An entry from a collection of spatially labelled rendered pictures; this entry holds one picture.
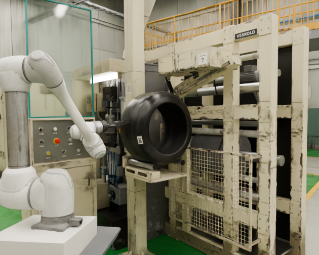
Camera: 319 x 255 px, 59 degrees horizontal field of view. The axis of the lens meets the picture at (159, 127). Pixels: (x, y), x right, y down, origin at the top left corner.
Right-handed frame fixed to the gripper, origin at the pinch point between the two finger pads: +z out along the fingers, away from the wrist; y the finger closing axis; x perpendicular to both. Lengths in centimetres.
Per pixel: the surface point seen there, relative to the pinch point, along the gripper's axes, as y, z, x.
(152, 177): -11.2, 9.1, 42.8
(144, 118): -10.7, 8.8, -0.9
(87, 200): 59, -15, 69
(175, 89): 16, 67, -18
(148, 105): -10.0, 14.7, -9.2
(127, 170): 23.2, 9.5, 42.9
